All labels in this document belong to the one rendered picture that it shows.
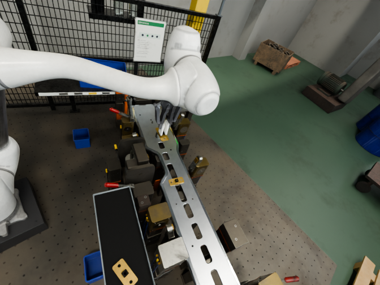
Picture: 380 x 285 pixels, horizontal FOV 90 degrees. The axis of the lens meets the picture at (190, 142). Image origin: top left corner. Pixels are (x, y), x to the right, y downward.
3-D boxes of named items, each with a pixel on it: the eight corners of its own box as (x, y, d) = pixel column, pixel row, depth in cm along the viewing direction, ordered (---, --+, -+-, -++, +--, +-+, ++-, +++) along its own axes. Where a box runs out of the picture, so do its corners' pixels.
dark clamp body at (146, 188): (146, 222, 115) (154, 193, 88) (126, 229, 110) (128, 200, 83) (143, 211, 119) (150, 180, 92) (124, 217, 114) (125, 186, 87)
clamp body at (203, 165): (197, 191, 139) (214, 164, 114) (182, 195, 134) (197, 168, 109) (193, 183, 142) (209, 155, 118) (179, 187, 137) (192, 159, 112)
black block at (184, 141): (184, 167, 150) (194, 143, 129) (172, 169, 145) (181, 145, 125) (181, 162, 153) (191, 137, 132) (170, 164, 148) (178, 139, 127)
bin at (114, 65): (126, 90, 141) (126, 74, 132) (79, 87, 129) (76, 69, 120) (124, 77, 151) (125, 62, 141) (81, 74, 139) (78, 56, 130)
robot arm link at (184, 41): (158, 65, 67) (167, 88, 60) (165, 16, 56) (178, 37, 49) (186, 68, 72) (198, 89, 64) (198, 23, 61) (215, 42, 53)
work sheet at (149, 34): (160, 63, 158) (167, 21, 136) (133, 61, 148) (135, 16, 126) (159, 61, 159) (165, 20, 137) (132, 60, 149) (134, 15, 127)
